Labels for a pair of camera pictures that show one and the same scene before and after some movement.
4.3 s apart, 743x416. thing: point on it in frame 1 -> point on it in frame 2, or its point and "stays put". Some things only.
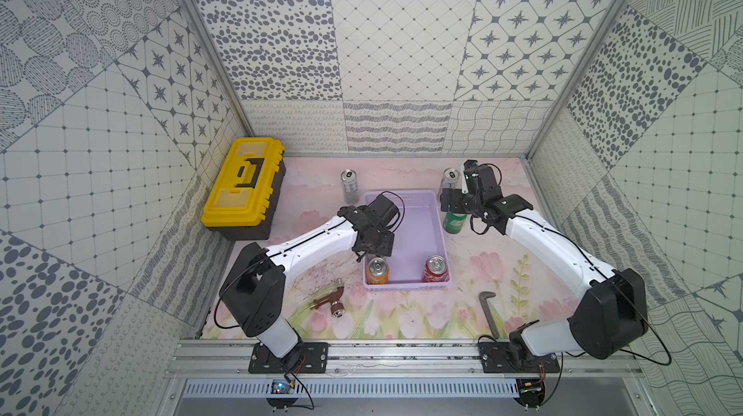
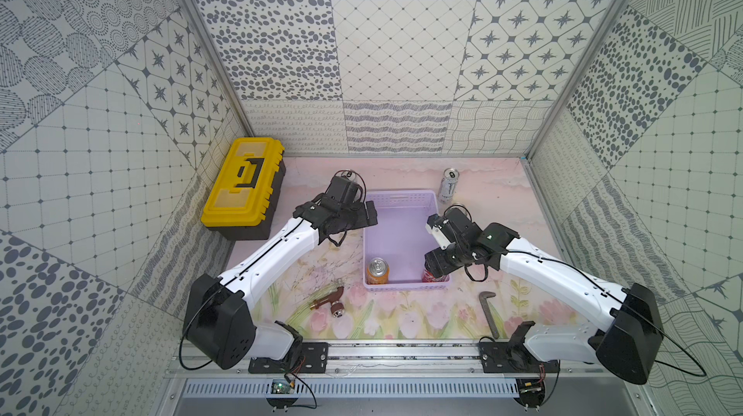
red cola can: (435, 270) stays put
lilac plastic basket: (420, 235) stays put
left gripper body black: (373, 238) -> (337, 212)
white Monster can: (450, 179) stays put
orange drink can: (377, 271) stays put
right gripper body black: (461, 202) -> (453, 256)
